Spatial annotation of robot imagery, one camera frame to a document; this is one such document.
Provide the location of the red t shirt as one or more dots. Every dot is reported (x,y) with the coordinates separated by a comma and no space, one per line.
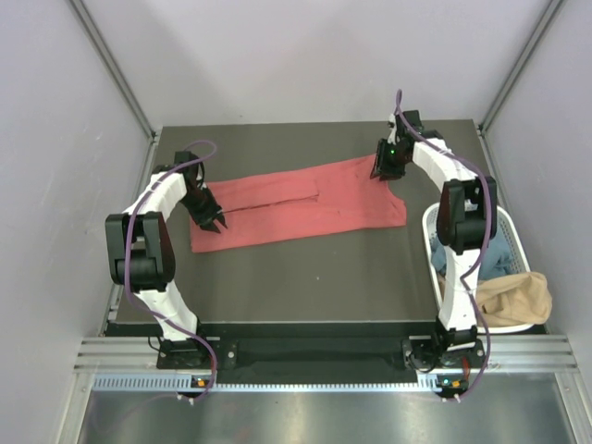
(314,201)

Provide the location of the right aluminium frame post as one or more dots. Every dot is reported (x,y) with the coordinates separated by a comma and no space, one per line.
(535,37)

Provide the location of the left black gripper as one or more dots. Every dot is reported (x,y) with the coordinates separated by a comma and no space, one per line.
(213,211)

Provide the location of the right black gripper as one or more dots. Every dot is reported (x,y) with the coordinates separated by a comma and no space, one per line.
(381,169)

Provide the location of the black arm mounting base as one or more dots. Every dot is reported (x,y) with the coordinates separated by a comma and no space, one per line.
(390,343)

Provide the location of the aluminium front rail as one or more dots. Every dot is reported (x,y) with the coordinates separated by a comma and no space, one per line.
(510,353)

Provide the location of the tan t shirt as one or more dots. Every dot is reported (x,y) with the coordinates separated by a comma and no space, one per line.
(515,300)

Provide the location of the grey slotted cable duct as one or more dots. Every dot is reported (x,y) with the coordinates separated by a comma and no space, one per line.
(186,384)

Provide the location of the blue t shirt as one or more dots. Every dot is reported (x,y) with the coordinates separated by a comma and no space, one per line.
(495,264)

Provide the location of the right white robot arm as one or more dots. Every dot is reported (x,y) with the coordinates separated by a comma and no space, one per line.
(467,218)

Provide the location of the aluminium frame post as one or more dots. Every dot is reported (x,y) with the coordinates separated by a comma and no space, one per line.
(85,18)
(535,37)

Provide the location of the white plastic laundry basket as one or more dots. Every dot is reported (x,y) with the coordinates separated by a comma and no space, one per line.
(506,229)

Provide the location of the left aluminium frame post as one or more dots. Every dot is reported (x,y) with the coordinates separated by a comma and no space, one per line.
(85,18)

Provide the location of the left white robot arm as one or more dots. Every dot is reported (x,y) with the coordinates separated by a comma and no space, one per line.
(140,253)

